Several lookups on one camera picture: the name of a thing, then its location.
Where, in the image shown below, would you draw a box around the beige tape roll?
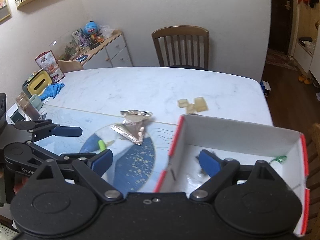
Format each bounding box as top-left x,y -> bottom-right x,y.
194,97 -> 208,112
177,99 -> 189,108
186,103 -> 196,114

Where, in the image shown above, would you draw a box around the yellow tissue box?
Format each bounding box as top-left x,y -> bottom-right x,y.
22,69 -> 53,98

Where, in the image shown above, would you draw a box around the red and white cardboard box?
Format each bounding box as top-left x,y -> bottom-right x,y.
155,115 -> 310,237

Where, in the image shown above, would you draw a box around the green white sachet with tassel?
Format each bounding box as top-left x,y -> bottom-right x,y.
268,155 -> 287,165

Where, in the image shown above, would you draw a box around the white wall cabinets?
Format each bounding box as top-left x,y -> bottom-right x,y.
290,0 -> 320,88

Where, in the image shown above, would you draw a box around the pale green cup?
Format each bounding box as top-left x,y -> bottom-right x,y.
29,94 -> 43,111

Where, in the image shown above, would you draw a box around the wooden chair beside box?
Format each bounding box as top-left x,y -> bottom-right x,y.
305,123 -> 320,239

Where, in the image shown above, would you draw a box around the person left hand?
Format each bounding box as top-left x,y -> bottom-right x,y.
14,177 -> 29,194

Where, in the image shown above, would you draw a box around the blue cloth glove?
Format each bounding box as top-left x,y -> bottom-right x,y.
39,83 -> 65,101

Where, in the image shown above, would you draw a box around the wooden chair at far side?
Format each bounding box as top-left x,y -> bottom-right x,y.
151,25 -> 209,70

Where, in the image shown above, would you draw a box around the blue globe toy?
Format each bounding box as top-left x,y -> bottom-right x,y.
83,21 -> 99,37

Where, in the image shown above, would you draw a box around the blue patterned table mat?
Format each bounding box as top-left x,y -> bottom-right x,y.
37,106 -> 176,194

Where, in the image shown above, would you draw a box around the white sideboard cabinet wooden top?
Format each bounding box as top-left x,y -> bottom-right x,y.
57,30 -> 133,73

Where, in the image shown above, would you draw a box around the glass jar with brown contents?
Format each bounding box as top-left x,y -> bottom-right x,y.
16,92 -> 41,121

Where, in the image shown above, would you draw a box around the silver foil pouch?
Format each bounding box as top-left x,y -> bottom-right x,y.
111,110 -> 152,145

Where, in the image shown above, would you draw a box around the red snack bag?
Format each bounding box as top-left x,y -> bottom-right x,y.
35,50 -> 65,83

